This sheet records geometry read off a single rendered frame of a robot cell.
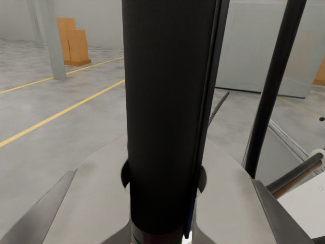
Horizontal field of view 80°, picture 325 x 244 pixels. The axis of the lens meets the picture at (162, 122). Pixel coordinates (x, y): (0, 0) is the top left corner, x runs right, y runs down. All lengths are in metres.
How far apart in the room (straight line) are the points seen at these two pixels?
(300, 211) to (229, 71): 5.20
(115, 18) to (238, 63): 9.75
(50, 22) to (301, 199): 6.12
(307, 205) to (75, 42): 8.13
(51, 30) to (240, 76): 5.03
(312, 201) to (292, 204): 0.04
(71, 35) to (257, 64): 6.23
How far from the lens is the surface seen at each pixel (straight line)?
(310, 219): 0.53
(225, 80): 5.67
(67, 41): 8.46
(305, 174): 0.35
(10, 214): 2.32
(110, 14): 14.00
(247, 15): 5.54
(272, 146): 1.44
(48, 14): 6.23
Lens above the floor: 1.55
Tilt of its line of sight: 27 degrees down
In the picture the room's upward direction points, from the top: 3 degrees clockwise
